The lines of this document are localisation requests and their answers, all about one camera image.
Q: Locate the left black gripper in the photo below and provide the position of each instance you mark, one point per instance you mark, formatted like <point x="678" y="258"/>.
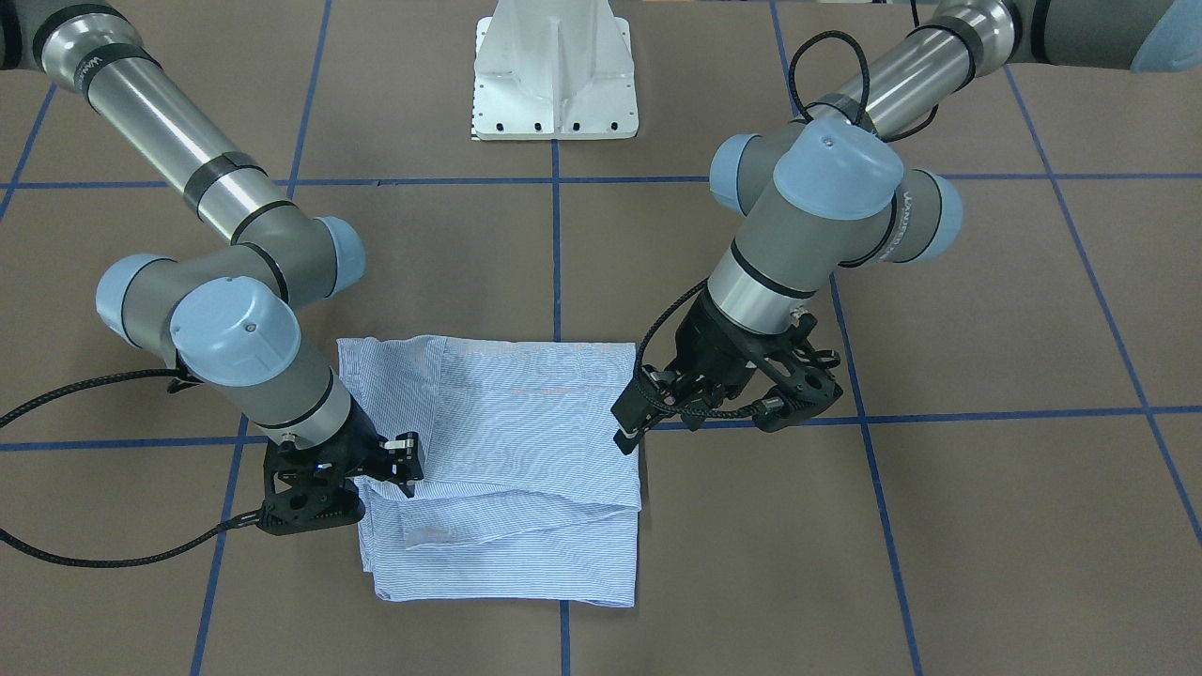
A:
<point x="706" y="345"/>

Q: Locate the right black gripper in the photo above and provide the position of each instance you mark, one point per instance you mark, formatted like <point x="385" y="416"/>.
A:
<point x="358" y="449"/>

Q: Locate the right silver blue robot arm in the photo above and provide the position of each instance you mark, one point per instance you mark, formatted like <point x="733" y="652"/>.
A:
<point x="227" y="319"/>

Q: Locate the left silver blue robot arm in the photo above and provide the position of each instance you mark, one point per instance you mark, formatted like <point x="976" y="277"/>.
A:
<point x="829" y="191"/>

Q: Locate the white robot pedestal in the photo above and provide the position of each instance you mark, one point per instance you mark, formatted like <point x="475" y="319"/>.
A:
<point x="554" y="70"/>

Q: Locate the light blue striped shirt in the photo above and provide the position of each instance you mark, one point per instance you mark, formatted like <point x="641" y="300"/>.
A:
<point x="525" y="495"/>

